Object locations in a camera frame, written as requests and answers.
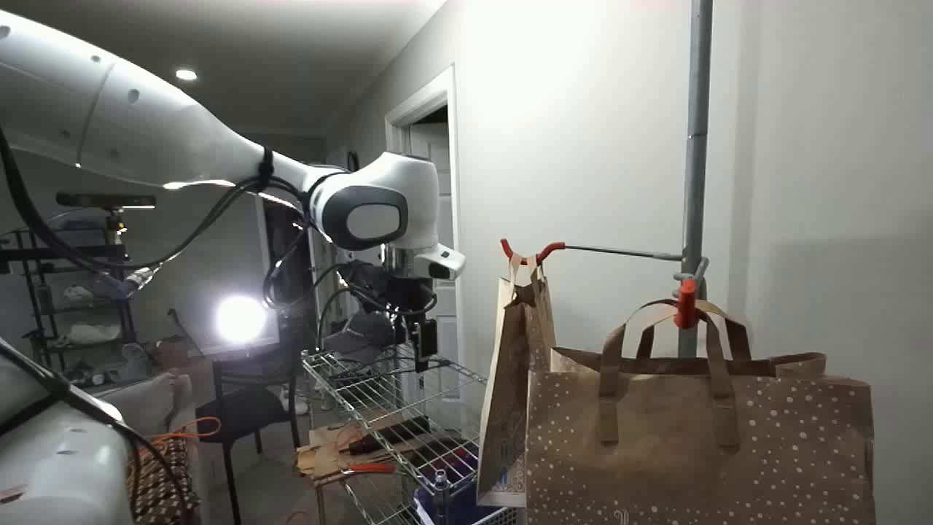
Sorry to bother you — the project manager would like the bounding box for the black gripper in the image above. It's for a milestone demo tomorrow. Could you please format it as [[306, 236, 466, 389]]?
[[360, 267, 440, 373]]

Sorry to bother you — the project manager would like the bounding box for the brown paper bag blue print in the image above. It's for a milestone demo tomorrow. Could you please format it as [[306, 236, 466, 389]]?
[[476, 267, 559, 511]]

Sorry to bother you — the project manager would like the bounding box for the dotted paper bag house print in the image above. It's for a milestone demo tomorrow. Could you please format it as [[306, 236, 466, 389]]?
[[523, 296, 879, 525]]

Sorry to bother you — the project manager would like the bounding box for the black background shelf unit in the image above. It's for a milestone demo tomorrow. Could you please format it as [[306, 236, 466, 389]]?
[[0, 226, 140, 375]]

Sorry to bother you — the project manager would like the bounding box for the dark grey fabric bundle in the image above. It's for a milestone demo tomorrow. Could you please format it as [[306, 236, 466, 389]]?
[[322, 306, 396, 366]]

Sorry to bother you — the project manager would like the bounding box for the white panel door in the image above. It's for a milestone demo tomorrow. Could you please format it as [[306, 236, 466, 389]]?
[[405, 118, 460, 373]]

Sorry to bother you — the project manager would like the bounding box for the black tall panel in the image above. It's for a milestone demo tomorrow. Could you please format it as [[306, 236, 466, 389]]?
[[259, 197, 319, 362]]

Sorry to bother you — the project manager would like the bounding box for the brown cardboard piece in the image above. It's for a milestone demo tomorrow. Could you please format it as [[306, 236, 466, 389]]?
[[293, 423, 392, 484]]

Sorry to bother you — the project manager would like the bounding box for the blue storage bin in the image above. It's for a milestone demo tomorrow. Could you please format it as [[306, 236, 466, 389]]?
[[412, 464, 514, 525]]

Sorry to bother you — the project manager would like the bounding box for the bright round lamp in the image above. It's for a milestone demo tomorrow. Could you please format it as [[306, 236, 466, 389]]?
[[208, 287, 277, 352]]

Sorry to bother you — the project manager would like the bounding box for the black chair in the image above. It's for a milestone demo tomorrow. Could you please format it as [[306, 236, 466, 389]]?
[[199, 352, 306, 525]]

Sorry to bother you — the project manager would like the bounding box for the short orange coated hook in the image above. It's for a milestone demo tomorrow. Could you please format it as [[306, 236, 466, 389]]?
[[670, 273, 705, 331]]

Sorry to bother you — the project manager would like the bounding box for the grey cushion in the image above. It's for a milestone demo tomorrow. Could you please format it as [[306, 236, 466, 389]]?
[[91, 366, 199, 439]]

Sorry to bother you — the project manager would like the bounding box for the grey metal pole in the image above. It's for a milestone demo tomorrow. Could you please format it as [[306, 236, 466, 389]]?
[[676, 0, 718, 362]]

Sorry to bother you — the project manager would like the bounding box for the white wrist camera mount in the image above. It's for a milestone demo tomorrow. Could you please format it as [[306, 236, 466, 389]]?
[[415, 241, 469, 286]]

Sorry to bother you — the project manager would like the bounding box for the chrome wire shelf rack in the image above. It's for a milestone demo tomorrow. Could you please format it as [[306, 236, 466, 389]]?
[[300, 347, 491, 525]]

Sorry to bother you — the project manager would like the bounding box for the red handled tool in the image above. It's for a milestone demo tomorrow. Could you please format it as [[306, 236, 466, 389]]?
[[332, 458, 402, 481]]

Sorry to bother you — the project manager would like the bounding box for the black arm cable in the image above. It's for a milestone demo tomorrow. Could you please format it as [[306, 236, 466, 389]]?
[[0, 126, 325, 302]]

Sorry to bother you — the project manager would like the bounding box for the black camera on bar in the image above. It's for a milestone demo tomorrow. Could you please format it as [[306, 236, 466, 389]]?
[[54, 188, 157, 244]]

